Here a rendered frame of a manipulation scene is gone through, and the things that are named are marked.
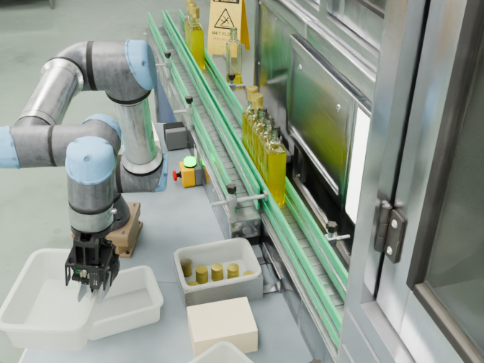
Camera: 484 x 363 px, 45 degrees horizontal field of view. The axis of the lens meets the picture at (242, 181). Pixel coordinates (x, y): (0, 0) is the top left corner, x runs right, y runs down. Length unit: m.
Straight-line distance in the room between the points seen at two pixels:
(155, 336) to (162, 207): 0.57
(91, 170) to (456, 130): 0.60
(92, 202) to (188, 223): 0.98
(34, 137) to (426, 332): 0.72
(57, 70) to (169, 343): 0.74
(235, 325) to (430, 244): 0.97
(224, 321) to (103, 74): 0.67
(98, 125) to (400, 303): 0.63
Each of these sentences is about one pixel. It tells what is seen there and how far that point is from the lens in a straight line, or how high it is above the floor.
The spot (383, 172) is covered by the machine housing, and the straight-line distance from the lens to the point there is 0.60.
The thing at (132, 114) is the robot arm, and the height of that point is 1.27.
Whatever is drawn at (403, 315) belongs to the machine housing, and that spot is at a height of 1.47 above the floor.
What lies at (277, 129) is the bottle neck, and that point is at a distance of 1.65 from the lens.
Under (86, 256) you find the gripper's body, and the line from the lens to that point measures 1.04.
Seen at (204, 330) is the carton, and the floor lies 0.83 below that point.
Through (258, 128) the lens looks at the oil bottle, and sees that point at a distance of 1.77.
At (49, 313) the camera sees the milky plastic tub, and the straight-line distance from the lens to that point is 1.26.
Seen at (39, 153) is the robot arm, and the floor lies 1.42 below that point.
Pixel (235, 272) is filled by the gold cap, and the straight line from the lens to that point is 1.66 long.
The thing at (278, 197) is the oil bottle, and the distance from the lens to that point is 1.77.
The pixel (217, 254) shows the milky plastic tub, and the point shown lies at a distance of 1.72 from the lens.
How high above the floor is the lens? 1.93
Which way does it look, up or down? 34 degrees down
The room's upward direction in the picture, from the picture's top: straight up
